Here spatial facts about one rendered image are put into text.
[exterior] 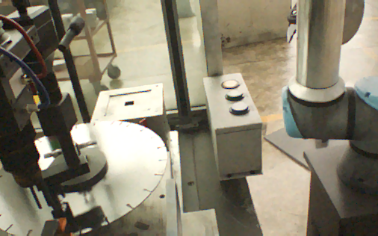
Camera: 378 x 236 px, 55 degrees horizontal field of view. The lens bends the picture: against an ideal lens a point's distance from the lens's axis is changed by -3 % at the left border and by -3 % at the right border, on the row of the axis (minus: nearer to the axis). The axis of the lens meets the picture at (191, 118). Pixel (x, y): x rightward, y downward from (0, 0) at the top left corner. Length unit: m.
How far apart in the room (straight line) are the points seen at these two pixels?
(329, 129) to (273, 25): 3.21
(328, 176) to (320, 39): 0.36
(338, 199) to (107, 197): 0.51
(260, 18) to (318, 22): 3.22
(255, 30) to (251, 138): 3.10
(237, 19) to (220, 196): 3.05
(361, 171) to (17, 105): 0.71
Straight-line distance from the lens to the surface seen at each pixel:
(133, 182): 0.64
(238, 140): 0.86
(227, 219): 0.83
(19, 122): 0.44
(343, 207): 0.86
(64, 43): 0.51
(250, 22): 3.87
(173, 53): 1.02
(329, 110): 0.79
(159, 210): 0.72
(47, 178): 0.60
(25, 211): 0.66
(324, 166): 0.97
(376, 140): 0.84
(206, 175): 0.94
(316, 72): 0.75
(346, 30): 2.01
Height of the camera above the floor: 1.34
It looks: 30 degrees down
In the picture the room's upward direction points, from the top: 8 degrees counter-clockwise
